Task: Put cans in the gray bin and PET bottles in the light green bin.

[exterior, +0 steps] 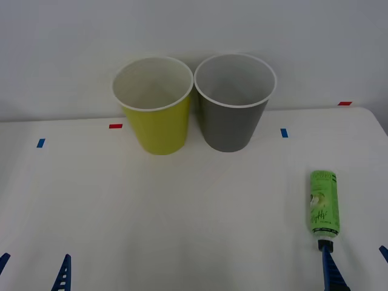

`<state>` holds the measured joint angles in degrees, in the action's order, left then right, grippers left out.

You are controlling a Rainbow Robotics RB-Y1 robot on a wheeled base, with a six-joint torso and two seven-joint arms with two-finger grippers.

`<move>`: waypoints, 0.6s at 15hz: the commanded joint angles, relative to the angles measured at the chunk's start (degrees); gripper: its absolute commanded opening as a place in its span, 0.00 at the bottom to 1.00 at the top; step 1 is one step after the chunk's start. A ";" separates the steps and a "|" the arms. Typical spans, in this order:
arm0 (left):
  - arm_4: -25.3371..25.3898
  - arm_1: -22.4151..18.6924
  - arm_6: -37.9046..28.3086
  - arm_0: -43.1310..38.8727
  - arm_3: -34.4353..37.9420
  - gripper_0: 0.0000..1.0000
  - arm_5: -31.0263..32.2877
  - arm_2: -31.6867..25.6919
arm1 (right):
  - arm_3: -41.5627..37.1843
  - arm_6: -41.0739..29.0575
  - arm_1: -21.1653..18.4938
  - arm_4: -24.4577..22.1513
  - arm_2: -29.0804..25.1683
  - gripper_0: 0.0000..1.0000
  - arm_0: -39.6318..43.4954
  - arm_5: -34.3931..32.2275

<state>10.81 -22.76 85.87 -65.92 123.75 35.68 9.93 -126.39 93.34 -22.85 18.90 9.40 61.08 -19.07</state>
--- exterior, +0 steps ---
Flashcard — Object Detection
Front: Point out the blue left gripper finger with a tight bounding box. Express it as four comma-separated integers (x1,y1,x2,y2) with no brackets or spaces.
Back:
50,253,72,291
0,252,12,273

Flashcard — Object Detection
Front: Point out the green label plastic bottle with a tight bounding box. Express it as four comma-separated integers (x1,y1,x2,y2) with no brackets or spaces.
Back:
305,169,342,254

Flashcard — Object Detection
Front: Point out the yellow-green plastic bin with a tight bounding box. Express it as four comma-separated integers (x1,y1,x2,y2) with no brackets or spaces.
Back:
111,56,195,156

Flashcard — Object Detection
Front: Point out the grey plastic bin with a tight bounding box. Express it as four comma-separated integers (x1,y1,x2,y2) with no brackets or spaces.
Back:
193,53,278,153

